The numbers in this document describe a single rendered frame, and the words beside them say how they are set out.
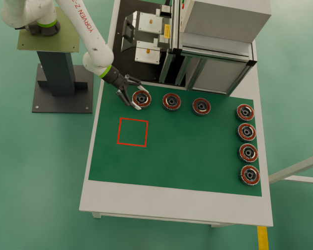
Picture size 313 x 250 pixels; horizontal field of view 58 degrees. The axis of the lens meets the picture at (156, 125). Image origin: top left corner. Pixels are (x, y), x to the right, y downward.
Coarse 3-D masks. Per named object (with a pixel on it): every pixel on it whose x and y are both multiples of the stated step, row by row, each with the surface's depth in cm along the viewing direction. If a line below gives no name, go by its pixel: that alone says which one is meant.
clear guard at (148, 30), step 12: (144, 12) 151; (132, 24) 148; (144, 24) 148; (156, 24) 149; (132, 36) 144; (144, 36) 144; (156, 36) 146; (144, 48) 142; (156, 48) 143; (168, 48) 144
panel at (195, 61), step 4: (192, 60) 161; (196, 60) 151; (192, 64) 160; (196, 64) 151; (188, 68) 169; (192, 68) 158; (188, 72) 168; (192, 72) 157; (188, 76) 166; (188, 80) 165
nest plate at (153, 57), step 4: (136, 48) 176; (140, 48) 176; (136, 52) 174; (140, 52) 175; (144, 52) 175; (152, 52) 176; (156, 52) 177; (136, 56) 173; (140, 56) 174; (144, 56) 174; (148, 56) 175; (152, 56) 175; (156, 56) 176; (136, 60) 172; (140, 60) 173; (144, 60) 173; (148, 60) 174; (152, 60) 174; (156, 60) 175
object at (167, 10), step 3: (162, 6) 174; (165, 6) 175; (168, 6) 175; (156, 9) 178; (159, 9) 179; (162, 9) 174; (165, 9) 174; (168, 9) 174; (156, 12) 177; (159, 12) 178; (162, 12) 173; (165, 12) 173; (168, 12) 173; (165, 15) 175; (168, 15) 175
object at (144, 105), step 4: (136, 92) 163; (140, 92) 163; (144, 92) 163; (132, 96) 161; (136, 96) 162; (144, 96) 165; (148, 96) 163; (132, 100) 161; (136, 100) 161; (140, 100) 162; (144, 100) 164; (148, 100) 162; (136, 104) 160; (140, 104) 160; (144, 104) 160; (148, 104) 161; (144, 108) 162
